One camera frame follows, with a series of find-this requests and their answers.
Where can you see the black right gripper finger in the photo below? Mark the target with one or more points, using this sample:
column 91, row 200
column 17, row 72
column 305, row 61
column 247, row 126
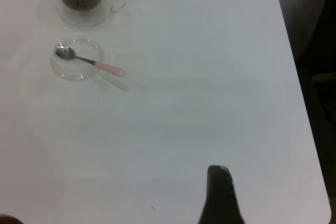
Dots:
column 220, row 197

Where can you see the clear glass saucer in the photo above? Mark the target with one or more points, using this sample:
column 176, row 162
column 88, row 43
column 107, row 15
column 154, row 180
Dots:
column 76, row 73

